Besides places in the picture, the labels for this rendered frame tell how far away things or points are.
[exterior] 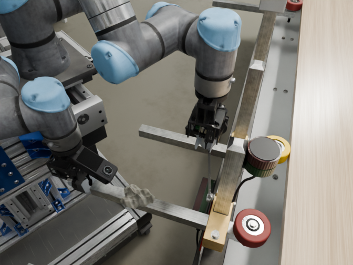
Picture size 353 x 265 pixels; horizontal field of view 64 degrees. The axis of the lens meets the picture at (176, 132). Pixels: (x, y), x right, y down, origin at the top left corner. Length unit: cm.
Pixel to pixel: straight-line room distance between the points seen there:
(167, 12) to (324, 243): 57
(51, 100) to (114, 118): 165
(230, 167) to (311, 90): 58
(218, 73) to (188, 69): 210
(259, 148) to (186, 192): 126
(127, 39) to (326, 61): 90
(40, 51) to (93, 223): 90
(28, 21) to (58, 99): 28
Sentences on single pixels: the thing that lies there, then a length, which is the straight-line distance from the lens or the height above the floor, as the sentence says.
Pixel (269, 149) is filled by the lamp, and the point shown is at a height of 112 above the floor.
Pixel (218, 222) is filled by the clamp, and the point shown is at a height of 87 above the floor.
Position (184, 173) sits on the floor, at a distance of 183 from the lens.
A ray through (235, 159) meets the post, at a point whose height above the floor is 109.
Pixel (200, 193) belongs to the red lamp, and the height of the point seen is 70.
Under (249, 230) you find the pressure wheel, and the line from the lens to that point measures 68.
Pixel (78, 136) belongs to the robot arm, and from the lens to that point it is 66.
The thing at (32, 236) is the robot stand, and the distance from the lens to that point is 155.
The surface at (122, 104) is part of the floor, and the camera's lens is 231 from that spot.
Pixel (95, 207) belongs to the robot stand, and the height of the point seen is 21.
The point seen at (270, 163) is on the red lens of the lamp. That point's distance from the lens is 52.
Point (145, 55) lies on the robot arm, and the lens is 50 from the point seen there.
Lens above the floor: 151
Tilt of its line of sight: 47 degrees down
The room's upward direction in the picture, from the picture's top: straight up
